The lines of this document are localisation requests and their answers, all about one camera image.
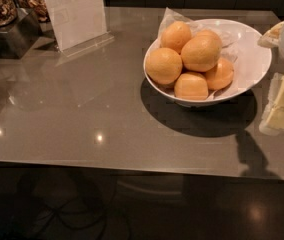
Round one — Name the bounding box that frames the orange front middle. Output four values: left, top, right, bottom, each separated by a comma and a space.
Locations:
174, 72, 209, 100

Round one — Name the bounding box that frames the dark metal food stand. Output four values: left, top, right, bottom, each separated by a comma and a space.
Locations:
0, 8, 42, 59

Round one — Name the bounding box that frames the white paper bowl liner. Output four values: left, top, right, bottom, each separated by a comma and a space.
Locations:
146, 8, 246, 106

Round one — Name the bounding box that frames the orange centre top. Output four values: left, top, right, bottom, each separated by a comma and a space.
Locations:
181, 35, 222, 72

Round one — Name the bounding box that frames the black cable under table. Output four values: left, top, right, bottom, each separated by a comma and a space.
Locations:
31, 180, 133, 240

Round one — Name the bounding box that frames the bowl of nuts back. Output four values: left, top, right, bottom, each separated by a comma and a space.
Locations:
15, 0, 51, 23

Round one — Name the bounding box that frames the clear acrylic sign holder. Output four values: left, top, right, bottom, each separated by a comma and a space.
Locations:
44, 0, 114, 57

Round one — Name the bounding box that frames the orange right lower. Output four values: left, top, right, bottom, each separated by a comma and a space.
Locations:
204, 57, 234, 91

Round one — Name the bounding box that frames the orange back left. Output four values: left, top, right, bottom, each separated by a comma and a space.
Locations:
161, 21, 192, 53

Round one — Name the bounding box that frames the orange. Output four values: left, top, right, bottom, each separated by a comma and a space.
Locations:
195, 29, 223, 46
174, 72, 209, 100
204, 57, 234, 91
145, 48, 183, 85
181, 35, 222, 72
161, 21, 192, 53

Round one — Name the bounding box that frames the orange front left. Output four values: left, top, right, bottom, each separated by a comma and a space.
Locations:
145, 48, 183, 85

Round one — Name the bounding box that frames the orange back right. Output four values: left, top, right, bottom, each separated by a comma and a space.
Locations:
195, 29, 223, 46

